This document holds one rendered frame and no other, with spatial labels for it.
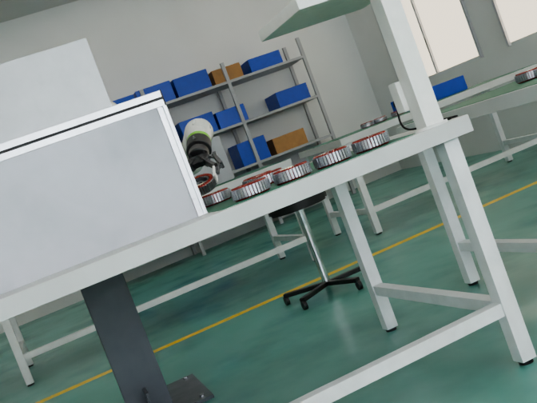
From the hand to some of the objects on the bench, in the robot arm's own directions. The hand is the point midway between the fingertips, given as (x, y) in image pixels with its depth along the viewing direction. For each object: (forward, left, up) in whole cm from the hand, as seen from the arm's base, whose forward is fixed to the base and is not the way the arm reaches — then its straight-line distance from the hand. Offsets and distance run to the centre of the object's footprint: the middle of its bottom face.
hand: (199, 181), depth 265 cm
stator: (+14, -2, -8) cm, 16 cm away
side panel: (+31, -17, -8) cm, 36 cm away
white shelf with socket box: (+56, +38, -8) cm, 68 cm away
